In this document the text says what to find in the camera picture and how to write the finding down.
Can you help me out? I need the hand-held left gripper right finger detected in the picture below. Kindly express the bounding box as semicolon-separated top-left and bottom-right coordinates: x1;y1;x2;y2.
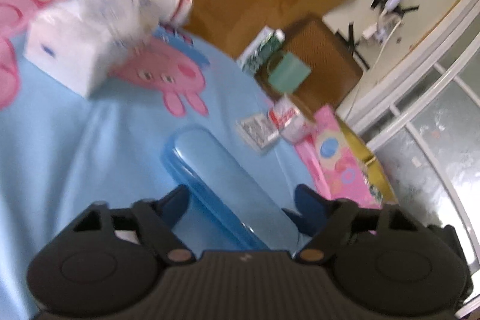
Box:
293;184;419;264

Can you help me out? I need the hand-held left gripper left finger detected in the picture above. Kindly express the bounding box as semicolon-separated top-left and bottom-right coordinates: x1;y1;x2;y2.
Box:
71;184;198;265

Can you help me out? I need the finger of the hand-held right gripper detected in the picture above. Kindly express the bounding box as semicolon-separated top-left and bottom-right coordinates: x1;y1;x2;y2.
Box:
281;208;315;236

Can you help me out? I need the pink tin box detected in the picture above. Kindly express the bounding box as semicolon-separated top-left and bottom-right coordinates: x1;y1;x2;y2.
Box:
294;104;398;210

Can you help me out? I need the clear cotton swab box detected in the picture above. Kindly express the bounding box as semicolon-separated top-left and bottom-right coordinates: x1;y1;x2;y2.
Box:
235;115;281;156

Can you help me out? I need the printed blanket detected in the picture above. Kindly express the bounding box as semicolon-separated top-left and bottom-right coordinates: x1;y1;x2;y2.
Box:
0;0;376;320

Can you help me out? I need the mint green cup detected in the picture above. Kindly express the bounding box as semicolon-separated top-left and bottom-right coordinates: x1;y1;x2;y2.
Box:
266;52;312;96

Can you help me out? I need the brown woven mat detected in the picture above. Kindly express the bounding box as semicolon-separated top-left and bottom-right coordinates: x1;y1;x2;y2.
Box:
255;16;364;118

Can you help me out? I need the toothpaste tube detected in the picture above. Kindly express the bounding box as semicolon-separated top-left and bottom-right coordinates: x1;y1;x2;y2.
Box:
236;25;285;75

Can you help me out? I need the white power strip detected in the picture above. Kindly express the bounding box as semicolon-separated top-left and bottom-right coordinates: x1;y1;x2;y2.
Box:
362;14;404;43

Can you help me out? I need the white tissue pack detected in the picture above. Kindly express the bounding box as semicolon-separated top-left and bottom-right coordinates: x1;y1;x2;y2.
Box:
23;0;151;99

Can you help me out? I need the white window frame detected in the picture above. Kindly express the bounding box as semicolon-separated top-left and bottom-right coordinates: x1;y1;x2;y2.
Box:
335;0;480;320

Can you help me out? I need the white cable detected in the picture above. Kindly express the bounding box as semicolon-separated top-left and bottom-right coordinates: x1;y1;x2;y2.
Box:
343;20;402;114

